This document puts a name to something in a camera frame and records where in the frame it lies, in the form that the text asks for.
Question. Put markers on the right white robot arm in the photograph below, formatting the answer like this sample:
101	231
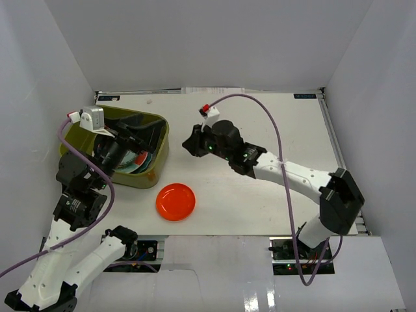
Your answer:
336	193

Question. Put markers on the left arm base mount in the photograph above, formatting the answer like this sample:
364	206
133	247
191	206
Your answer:
138	258

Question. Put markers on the orange plate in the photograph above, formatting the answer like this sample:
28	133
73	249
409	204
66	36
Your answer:
175	202

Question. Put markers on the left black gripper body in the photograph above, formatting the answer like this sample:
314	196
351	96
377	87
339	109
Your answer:
123	137

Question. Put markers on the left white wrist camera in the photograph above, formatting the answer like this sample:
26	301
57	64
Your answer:
91	118

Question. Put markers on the left blue table label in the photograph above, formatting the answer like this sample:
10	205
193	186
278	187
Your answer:
108	98

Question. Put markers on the small blue patterned dish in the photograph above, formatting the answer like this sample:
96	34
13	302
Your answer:
128	159

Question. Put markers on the olive green plastic bin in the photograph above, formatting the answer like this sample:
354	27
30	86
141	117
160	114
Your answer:
146	176

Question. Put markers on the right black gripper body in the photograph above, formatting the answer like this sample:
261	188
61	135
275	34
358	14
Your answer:
205	141

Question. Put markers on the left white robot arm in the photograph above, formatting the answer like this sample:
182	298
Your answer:
55	283

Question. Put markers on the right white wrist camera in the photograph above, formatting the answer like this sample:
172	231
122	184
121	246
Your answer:
210	115

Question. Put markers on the teal and red floral plate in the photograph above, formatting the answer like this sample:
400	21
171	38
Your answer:
141	159

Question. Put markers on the blue table label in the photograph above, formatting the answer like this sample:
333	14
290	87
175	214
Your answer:
304	96
108	98

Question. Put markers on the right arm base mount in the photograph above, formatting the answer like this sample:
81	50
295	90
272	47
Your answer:
283	258

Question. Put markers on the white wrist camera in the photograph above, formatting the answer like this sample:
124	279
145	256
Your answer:
91	118
210	115

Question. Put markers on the right blue table label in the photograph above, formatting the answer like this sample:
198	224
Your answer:
304	96

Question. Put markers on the teal scalloped plate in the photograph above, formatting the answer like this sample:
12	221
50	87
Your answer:
144	166

